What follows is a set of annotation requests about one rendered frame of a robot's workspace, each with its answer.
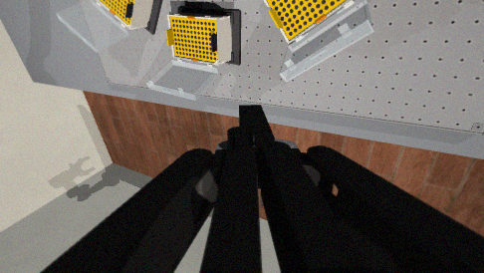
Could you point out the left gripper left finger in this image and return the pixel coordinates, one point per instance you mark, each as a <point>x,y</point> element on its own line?
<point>152,231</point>

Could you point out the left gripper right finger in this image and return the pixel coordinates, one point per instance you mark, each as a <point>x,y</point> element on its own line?
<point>370,225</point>

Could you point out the grey flat base plate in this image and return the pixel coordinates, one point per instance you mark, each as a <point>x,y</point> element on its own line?
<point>422,66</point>

